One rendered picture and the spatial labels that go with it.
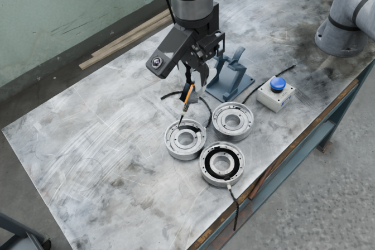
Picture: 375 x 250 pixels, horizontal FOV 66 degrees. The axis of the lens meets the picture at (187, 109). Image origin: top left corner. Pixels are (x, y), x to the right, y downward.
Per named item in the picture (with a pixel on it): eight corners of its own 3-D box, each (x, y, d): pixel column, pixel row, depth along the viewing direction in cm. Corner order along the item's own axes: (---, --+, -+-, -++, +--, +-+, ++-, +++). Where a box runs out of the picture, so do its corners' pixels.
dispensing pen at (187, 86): (167, 127, 72) (190, 67, 65) (178, 124, 76) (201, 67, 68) (173, 132, 71) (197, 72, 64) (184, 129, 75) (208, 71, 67)
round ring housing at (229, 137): (244, 149, 72) (246, 140, 69) (206, 135, 75) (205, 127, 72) (256, 117, 77) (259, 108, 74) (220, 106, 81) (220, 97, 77)
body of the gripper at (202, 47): (225, 54, 62) (226, 5, 53) (197, 76, 59) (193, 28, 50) (200, 39, 66) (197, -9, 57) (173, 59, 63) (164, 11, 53)
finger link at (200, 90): (222, 87, 69) (219, 57, 62) (205, 102, 66) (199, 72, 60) (212, 82, 70) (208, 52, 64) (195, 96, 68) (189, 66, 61)
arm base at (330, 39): (331, 20, 99) (340, -6, 91) (374, 39, 92) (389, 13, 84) (304, 42, 94) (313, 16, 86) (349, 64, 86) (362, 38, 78)
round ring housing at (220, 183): (195, 154, 72) (194, 146, 69) (235, 145, 73) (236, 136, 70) (206, 194, 66) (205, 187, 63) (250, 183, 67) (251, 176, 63)
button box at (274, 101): (276, 114, 78) (279, 102, 74) (255, 99, 81) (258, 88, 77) (294, 97, 81) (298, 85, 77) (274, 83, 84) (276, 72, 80)
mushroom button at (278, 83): (277, 101, 77) (279, 89, 73) (264, 94, 79) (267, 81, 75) (285, 93, 78) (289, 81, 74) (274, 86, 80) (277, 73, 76)
